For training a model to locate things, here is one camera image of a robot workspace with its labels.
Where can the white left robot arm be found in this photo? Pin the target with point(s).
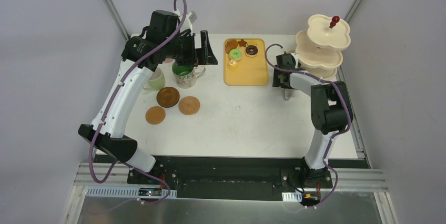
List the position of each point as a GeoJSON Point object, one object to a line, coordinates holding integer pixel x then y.
{"type": "Point", "coordinates": [168, 35]}

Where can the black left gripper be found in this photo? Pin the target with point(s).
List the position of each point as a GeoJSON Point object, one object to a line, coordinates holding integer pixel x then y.
{"type": "Point", "coordinates": [195, 49]}

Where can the star-shaped chocolate cookie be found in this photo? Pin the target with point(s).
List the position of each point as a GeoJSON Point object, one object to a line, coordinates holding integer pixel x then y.
{"type": "Point", "coordinates": [242, 43]}

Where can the right white slotted cable duct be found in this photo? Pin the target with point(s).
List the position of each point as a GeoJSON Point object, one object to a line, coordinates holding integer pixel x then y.
{"type": "Point", "coordinates": [292, 196]}

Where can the yellow cream tart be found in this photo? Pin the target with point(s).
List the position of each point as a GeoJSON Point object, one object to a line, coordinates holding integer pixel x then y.
{"type": "Point", "coordinates": [232, 65]}

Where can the orange round coaster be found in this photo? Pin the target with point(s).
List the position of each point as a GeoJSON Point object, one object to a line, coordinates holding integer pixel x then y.
{"type": "Point", "coordinates": [155, 115]}

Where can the floral mug with green inside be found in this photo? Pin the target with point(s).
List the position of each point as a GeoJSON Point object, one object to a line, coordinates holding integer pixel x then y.
{"type": "Point", "coordinates": [186, 76]}

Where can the cream three-tier cake stand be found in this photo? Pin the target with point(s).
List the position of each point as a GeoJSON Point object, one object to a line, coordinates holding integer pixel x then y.
{"type": "Point", "coordinates": [320, 46]}

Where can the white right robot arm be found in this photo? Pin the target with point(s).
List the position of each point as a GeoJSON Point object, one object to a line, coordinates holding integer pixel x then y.
{"type": "Point", "coordinates": [330, 110]}

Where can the yellow plastic tray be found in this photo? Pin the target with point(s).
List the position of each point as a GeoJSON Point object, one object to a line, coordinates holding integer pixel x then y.
{"type": "Point", "coordinates": [252, 71]}

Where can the light woven round coaster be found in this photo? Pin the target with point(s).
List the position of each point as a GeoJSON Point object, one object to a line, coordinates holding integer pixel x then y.
{"type": "Point", "coordinates": [189, 105]}

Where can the dark brown wooden coaster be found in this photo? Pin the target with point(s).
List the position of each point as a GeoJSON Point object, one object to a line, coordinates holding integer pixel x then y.
{"type": "Point", "coordinates": [168, 97]}

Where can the metal tongs with black tips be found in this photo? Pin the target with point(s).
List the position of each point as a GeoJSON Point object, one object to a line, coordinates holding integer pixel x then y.
{"type": "Point", "coordinates": [287, 94]}

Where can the green frosted donut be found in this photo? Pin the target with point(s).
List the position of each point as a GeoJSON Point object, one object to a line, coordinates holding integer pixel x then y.
{"type": "Point", "coordinates": [235, 54]}

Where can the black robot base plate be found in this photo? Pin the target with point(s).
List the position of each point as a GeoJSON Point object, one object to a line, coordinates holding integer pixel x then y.
{"type": "Point", "coordinates": [263, 179]}

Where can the light green mug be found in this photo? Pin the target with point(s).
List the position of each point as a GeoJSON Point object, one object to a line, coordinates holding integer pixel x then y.
{"type": "Point", "coordinates": [156, 81]}

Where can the chocolate sprinkled donut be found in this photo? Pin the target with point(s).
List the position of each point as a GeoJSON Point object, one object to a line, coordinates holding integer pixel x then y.
{"type": "Point", "coordinates": [251, 51]}

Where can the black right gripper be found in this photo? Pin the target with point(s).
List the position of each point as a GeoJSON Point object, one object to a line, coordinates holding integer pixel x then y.
{"type": "Point", "coordinates": [279, 78]}

